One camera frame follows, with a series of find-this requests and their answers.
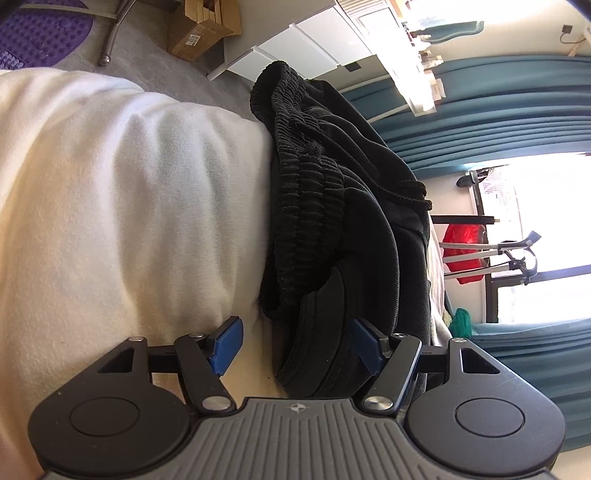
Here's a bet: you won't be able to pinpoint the teal curtain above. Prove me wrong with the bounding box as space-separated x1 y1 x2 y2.
339 54 591 178
462 318 591 450

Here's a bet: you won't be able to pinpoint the white drawer cabinet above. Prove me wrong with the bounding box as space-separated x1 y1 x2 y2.
206 0 375 81

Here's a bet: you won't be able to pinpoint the red bag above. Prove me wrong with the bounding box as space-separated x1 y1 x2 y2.
441 223 489 284

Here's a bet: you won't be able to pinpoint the cardboard box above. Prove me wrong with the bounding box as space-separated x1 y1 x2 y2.
166 0 243 63

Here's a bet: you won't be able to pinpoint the window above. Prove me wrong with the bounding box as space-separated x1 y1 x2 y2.
471 154 591 324

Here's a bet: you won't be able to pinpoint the black pants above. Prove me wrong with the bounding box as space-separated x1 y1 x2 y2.
249 60 446 398

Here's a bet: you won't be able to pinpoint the purple mat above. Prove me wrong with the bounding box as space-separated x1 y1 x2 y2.
0 0 95 70

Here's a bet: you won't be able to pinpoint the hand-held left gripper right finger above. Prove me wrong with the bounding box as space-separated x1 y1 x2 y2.
349 318 502 414

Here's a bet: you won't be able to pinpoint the metal chair leg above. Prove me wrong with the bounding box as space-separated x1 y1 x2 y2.
99 0 139 66

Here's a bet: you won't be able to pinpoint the green garment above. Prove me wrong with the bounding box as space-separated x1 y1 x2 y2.
450 308 474 337

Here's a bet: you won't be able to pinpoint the pastel duvet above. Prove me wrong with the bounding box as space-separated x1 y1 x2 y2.
0 67 444 480

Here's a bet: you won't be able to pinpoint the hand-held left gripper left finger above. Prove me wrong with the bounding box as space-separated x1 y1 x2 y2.
95 316 244 412

